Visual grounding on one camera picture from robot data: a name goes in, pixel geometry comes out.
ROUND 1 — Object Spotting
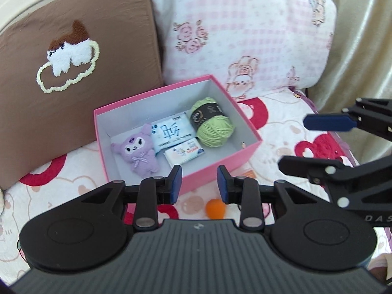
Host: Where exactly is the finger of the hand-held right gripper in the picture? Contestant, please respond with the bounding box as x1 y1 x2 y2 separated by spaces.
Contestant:
303 97 392 141
277 155 392 209

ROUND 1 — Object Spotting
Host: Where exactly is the brown embroidered pillow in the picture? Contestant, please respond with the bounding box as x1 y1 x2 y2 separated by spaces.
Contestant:
0 0 166 190

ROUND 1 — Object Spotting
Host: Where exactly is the blue white wet wipe packet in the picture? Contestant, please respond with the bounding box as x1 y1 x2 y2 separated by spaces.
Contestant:
150 112 196 154

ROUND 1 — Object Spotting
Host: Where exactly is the green yarn ball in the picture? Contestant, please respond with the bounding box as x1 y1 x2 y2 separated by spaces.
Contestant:
189 97 235 147

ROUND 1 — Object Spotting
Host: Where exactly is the bear printed blanket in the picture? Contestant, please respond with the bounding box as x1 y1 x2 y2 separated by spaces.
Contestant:
0 90 389 282

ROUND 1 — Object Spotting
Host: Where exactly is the small white tissue packet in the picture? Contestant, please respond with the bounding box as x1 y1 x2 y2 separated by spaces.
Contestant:
164 138 205 169

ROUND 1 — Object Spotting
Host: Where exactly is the beige curtain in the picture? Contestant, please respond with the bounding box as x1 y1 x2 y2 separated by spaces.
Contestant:
306 0 392 166

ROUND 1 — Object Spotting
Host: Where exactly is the pink cardboard box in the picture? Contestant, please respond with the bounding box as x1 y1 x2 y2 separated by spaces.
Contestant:
93 74 263 196

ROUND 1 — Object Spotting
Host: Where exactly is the purple plush toy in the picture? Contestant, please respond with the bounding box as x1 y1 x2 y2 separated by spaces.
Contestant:
110 123 160 176

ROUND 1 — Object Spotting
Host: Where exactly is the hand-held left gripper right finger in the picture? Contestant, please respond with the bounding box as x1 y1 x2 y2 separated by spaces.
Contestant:
217 165 319 232

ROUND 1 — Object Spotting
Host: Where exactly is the pink checked pillow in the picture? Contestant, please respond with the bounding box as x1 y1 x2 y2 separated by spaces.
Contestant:
144 0 337 101

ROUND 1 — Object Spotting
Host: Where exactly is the orange makeup sponge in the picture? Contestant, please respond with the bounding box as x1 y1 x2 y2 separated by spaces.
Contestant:
206 198 226 219

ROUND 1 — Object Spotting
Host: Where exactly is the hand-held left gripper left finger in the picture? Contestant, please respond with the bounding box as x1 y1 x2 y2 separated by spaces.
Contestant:
82 165 183 231

